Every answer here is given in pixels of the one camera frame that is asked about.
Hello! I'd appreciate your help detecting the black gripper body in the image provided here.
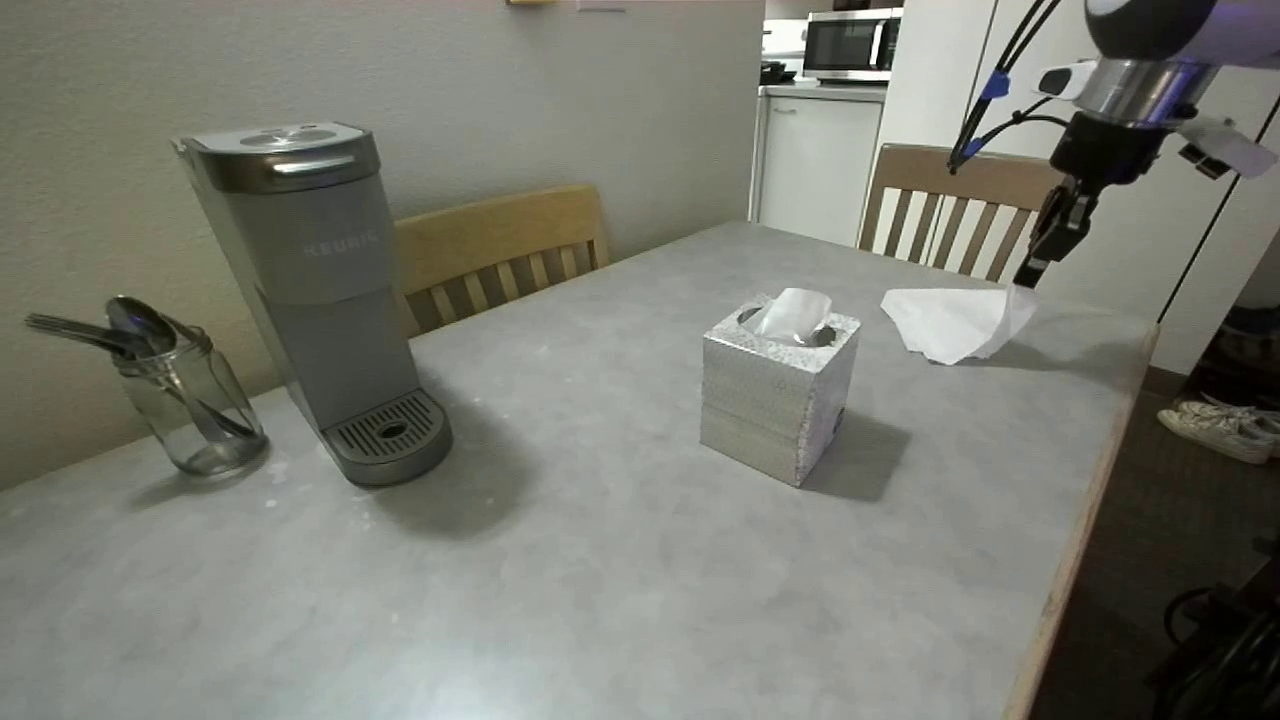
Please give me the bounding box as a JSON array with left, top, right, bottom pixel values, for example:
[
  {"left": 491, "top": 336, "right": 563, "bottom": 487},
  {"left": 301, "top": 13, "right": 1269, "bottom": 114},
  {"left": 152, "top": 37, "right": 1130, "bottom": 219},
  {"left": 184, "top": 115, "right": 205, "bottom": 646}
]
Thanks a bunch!
[{"left": 1053, "top": 115, "right": 1176, "bottom": 194}]

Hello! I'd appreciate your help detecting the white tissue sheet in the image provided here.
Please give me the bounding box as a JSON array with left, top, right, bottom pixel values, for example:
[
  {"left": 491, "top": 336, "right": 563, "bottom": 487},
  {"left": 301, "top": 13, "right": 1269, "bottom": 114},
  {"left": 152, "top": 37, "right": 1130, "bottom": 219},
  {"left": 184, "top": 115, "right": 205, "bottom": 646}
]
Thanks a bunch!
[{"left": 877, "top": 279, "right": 1040, "bottom": 367}]

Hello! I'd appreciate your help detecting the folded white tissue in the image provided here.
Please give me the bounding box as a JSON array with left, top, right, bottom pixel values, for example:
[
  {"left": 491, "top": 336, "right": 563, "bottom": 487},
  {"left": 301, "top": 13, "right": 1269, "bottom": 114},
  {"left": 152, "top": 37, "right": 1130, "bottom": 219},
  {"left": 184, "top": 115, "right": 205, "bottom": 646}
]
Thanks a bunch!
[{"left": 754, "top": 286, "right": 841, "bottom": 347}]

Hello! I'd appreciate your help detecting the grey white tissue box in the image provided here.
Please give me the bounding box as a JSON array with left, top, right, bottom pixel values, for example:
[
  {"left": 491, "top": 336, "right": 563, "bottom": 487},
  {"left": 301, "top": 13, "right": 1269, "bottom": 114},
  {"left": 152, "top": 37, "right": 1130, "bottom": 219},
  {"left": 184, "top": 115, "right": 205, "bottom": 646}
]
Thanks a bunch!
[{"left": 696, "top": 296, "right": 870, "bottom": 492}]

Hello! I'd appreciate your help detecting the light wooden slatted chair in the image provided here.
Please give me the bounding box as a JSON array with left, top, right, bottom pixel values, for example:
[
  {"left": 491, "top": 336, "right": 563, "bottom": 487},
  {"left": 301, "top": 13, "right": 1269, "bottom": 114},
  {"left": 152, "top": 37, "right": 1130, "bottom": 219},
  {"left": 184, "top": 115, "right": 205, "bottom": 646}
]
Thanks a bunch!
[{"left": 858, "top": 142, "right": 1071, "bottom": 289}]

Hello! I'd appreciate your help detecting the dark bag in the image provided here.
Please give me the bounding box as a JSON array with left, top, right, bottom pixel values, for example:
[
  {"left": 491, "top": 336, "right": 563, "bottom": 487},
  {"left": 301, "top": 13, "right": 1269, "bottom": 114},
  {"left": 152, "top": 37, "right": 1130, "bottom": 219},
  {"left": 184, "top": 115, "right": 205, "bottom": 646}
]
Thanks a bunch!
[{"left": 1196, "top": 305, "right": 1280, "bottom": 405}]

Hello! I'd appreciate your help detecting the white cabinet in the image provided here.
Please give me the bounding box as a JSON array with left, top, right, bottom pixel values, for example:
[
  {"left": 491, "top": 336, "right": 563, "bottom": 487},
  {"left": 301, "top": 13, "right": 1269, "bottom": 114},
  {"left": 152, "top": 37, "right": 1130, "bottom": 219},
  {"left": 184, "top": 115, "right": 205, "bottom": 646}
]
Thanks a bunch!
[{"left": 747, "top": 82, "right": 892, "bottom": 253}]

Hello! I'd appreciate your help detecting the white sneaker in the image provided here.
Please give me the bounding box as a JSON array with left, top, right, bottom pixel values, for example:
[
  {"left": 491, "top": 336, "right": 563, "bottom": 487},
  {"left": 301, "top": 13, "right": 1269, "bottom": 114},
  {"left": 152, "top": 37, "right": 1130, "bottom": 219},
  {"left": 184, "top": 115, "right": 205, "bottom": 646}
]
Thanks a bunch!
[
  {"left": 1158, "top": 402, "right": 1272, "bottom": 473},
  {"left": 1206, "top": 394, "right": 1280, "bottom": 440}
]

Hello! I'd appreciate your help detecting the black microwave oven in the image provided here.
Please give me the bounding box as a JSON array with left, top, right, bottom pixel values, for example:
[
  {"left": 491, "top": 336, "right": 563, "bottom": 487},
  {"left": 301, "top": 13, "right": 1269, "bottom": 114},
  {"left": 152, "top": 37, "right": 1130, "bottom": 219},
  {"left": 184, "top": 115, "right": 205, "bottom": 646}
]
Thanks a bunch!
[{"left": 799, "top": 3, "right": 908, "bottom": 90}]

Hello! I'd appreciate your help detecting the black equipment base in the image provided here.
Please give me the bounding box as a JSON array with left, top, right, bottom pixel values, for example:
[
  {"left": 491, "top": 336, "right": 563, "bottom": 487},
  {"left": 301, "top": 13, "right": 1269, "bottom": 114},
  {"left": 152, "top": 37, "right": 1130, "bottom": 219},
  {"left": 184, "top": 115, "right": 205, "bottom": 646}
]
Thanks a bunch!
[{"left": 1154, "top": 534, "right": 1280, "bottom": 720}]

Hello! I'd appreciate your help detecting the yellow wooden slatted chair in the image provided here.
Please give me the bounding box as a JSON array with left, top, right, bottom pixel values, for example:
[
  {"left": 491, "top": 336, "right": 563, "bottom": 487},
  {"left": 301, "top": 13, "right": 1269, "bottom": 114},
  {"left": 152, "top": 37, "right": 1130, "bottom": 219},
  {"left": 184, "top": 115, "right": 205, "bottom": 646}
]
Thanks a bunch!
[{"left": 393, "top": 181, "right": 615, "bottom": 336}]

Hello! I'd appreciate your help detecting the grey pod coffee maker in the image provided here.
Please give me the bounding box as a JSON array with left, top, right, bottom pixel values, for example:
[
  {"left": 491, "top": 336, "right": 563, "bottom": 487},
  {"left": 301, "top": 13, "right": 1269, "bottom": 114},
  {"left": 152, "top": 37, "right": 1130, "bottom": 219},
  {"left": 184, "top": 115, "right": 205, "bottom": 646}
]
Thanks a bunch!
[{"left": 171, "top": 115, "right": 455, "bottom": 492}]

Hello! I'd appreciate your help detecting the clear glass jar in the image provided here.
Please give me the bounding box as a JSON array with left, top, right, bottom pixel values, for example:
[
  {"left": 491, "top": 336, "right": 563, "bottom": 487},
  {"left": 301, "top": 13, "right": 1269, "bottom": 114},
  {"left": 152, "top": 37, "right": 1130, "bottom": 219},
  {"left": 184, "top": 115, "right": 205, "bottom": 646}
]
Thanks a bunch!
[{"left": 111, "top": 323, "right": 271, "bottom": 479}]

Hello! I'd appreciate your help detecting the metal spoon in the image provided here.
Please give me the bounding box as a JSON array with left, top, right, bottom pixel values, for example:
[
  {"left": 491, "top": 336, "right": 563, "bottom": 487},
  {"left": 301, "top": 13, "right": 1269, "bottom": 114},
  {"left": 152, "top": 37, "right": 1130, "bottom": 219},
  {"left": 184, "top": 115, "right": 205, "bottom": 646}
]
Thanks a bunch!
[
  {"left": 24, "top": 308, "right": 205, "bottom": 405},
  {"left": 104, "top": 293, "right": 255, "bottom": 446}
]

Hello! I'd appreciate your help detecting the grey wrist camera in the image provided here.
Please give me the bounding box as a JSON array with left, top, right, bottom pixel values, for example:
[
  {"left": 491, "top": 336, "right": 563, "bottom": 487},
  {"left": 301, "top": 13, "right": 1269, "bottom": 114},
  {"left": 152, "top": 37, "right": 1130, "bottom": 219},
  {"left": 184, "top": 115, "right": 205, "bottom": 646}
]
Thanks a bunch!
[{"left": 1176, "top": 114, "right": 1280, "bottom": 181}]

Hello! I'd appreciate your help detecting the black cable with blue connector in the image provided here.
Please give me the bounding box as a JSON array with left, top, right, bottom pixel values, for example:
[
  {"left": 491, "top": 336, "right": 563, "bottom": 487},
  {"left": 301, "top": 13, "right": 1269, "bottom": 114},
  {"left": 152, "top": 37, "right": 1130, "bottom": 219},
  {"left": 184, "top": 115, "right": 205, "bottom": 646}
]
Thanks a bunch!
[{"left": 943, "top": 0, "right": 1084, "bottom": 178}]

